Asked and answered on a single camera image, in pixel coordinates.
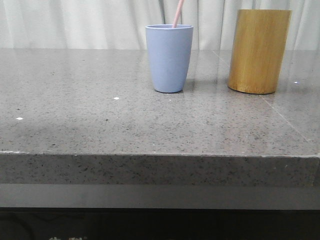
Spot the blue cup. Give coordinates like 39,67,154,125
145,24,194,93

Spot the bamboo cylinder holder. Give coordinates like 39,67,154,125
227,9,292,95

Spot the white curtain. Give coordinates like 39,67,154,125
0,0,320,50

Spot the pink chopstick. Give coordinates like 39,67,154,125
172,0,185,28

